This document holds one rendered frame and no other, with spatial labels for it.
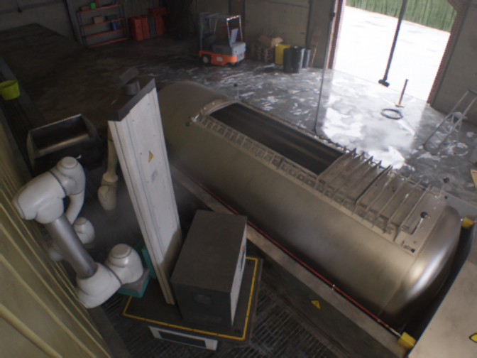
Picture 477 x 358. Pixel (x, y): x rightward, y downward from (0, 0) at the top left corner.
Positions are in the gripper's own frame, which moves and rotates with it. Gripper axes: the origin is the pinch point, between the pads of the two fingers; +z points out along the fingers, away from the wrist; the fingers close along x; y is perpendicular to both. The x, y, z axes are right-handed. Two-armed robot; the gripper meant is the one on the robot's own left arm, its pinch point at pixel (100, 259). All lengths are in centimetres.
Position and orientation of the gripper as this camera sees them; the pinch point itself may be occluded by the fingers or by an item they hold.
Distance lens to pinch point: 212.7
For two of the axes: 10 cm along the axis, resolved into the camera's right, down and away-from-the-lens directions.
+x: -1.8, 6.3, -7.6
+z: 0.0, 7.7, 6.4
